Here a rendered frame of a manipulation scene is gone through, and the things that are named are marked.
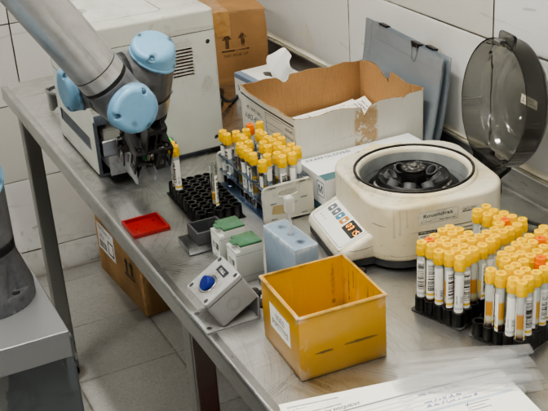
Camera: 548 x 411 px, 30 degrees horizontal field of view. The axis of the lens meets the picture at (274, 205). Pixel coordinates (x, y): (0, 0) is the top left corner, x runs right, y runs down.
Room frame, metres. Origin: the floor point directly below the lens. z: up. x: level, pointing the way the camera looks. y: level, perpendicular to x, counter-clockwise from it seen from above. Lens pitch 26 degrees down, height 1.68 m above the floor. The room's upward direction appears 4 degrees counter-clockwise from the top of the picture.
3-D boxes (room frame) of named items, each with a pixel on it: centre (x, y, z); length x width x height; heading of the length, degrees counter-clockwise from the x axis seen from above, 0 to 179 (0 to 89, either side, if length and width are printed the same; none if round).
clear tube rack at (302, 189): (1.72, 0.02, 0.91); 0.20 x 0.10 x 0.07; 24
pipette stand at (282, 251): (1.37, -0.02, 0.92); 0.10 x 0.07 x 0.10; 26
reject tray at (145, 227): (1.63, 0.23, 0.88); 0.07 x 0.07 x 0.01; 24
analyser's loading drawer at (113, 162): (1.93, 0.32, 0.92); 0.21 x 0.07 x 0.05; 24
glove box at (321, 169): (1.71, -0.18, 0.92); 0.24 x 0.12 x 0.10; 114
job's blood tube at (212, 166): (1.65, 0.10, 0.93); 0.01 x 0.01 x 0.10
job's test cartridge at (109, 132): (1.92, 0.31, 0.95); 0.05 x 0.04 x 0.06; 114
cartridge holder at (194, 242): (1.55, 0.12, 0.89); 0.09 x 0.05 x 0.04; 113
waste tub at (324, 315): (1.22, -0.06, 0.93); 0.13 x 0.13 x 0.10; 21
